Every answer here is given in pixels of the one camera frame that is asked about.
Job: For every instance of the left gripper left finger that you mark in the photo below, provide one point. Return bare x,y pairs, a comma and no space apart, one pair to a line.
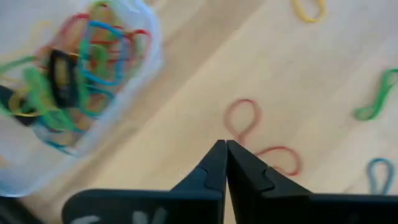
186,208

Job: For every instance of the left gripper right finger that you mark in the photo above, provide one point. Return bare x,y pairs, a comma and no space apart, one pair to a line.
280,208

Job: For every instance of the red rubber band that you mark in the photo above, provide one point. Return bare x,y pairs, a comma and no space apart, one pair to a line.
298,158

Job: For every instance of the blue rubber band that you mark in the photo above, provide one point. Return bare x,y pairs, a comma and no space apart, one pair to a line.
380,159

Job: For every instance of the green rubber band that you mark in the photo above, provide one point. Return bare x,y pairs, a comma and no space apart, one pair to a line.
381,96

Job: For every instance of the small black block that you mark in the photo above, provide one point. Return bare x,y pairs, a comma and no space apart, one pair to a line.
63,98

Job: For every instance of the yellow rubber band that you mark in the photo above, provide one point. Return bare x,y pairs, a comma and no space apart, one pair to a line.
308,20

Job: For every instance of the black wide rubber band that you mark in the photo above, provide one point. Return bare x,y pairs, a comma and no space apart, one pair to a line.
4,93

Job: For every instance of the clear plastic bin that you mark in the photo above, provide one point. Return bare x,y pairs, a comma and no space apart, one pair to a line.
149,71

